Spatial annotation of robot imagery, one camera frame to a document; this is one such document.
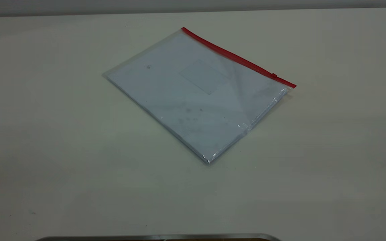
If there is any transparent red-zipper document bag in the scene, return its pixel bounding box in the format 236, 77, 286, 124
103, 27, 297, 165

